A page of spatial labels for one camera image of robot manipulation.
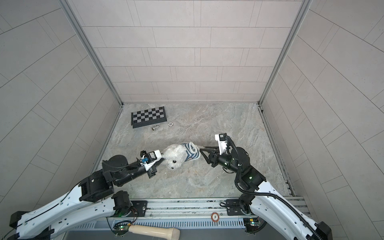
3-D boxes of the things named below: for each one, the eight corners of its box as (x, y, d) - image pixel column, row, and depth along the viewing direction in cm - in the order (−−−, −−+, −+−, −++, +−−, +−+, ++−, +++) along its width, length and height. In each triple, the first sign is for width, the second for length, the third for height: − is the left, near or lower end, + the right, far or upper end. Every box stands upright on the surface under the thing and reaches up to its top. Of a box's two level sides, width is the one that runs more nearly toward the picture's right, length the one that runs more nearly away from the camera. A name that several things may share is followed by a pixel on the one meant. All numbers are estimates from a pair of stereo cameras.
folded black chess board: (132, 129, 102) (131, 126, 100) (132, 114, 110) (131, 111, 108) (167, 121, 106) (166, 119, 104) (164, 108, 115) (164, 105, 112)
